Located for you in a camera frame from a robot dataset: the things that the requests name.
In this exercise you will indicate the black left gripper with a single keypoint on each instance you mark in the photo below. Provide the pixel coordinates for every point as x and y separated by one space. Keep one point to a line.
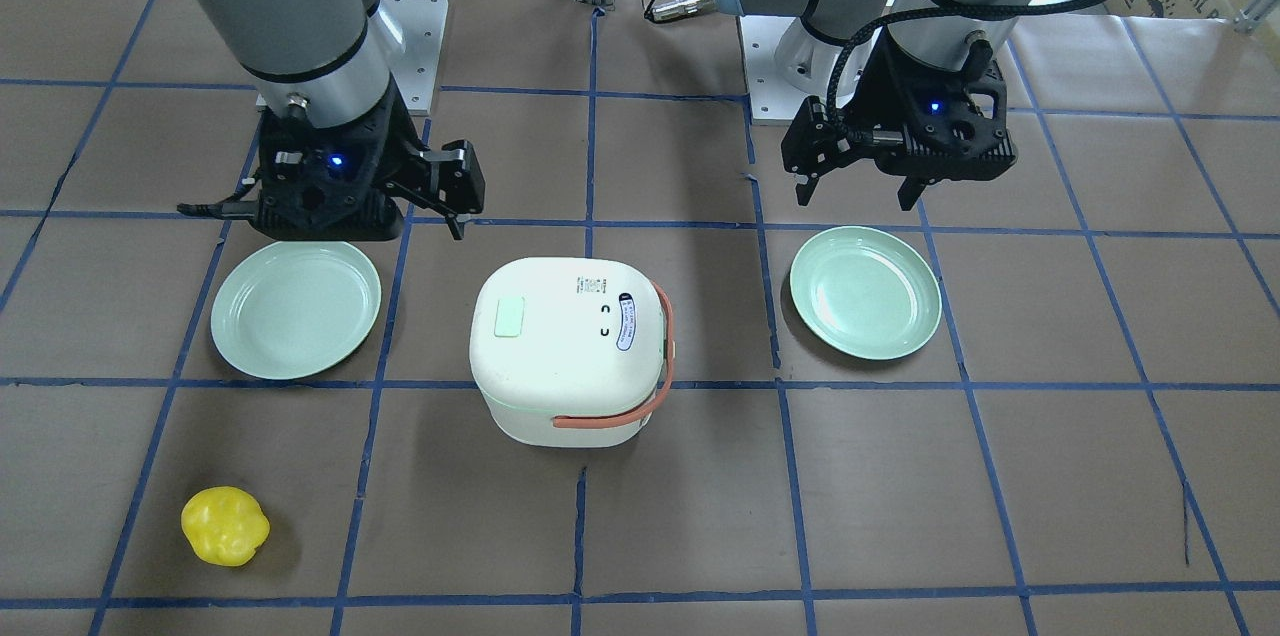
878 88

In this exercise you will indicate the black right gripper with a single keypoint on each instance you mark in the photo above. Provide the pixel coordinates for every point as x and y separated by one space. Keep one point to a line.
399 148

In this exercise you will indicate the white rice cooker orange handle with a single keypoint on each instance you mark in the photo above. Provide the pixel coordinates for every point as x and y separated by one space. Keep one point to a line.
572 352

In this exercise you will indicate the green plate near right arm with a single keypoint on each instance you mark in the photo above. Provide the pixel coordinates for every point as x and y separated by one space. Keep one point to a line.
295 308

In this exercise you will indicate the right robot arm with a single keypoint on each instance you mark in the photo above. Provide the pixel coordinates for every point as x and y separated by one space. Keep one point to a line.
284 41

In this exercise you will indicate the green plate near left arm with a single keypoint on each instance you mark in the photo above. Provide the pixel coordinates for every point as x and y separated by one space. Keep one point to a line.
865 292

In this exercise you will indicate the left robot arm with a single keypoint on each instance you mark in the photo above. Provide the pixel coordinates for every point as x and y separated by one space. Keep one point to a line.
932 31

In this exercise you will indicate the yellow crumpled toy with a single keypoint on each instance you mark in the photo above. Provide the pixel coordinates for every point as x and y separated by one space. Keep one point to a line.
224 526

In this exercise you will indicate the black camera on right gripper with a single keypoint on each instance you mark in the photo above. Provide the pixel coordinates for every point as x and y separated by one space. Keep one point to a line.
455 184

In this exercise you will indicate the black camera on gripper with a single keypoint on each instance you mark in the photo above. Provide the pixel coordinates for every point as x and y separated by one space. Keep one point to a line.
455 184
814 144

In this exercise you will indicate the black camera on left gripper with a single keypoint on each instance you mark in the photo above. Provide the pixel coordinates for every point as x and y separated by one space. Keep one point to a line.
814 144

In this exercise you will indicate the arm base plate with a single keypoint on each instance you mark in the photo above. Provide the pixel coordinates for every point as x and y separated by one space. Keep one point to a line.
402 44
783 64

